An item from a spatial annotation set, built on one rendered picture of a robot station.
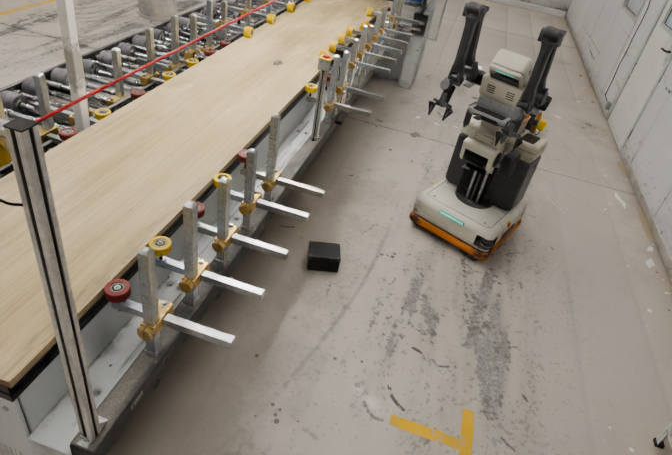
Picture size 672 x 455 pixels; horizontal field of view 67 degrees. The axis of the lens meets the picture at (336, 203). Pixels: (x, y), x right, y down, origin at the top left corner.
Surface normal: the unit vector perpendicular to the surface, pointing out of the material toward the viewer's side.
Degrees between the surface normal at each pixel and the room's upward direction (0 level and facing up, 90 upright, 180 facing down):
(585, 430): 0
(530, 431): 0
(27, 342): 0
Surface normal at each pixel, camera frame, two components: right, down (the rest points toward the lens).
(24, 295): 0.15, -0.81
